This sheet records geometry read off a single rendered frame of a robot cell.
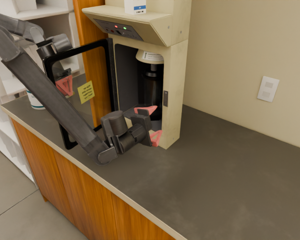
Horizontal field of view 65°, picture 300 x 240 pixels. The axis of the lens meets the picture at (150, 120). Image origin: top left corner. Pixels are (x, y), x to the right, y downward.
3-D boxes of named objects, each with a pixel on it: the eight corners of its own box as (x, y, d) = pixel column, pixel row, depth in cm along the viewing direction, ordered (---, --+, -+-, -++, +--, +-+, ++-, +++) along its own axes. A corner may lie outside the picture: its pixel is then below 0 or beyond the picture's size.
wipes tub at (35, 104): (47, 96, 148) (41, 75, 139) (59, 103, 141) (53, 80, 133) (27, 105, 139) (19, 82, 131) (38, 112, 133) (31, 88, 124)
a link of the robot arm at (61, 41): (31, 34, 91) (27, 29, 83) (59, 24, 94) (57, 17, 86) (47, 63, 94) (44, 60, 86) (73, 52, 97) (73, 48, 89)
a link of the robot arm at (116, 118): (93, 155, 74) (100, 165, 67) (80, 122, 70) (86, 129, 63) (127, 139, 78) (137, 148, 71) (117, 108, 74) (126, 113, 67)
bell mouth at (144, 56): (153, 47, 109) (153, 35, 106) (185, 55, 100) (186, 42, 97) (126, 57, 98) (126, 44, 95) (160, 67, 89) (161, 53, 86)
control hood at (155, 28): (107, 31, 97) (105, 4, 91) (172, 45, 80) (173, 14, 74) (85, 37, 89) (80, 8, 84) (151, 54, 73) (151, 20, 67)
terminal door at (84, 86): (115, 118, 119) (107, 37, 96) (66, 151, 98) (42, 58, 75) (114, 117, 119) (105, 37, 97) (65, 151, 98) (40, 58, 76)
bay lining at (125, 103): (150, 95, 133) (150, 31, 113) (190, 111, 120) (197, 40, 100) (119, 114, 117) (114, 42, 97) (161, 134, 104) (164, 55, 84)
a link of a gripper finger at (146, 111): (162, 100, 79) (144, 112, 73) (165, 119, 82) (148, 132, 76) (147, 99, 84) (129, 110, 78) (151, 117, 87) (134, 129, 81)
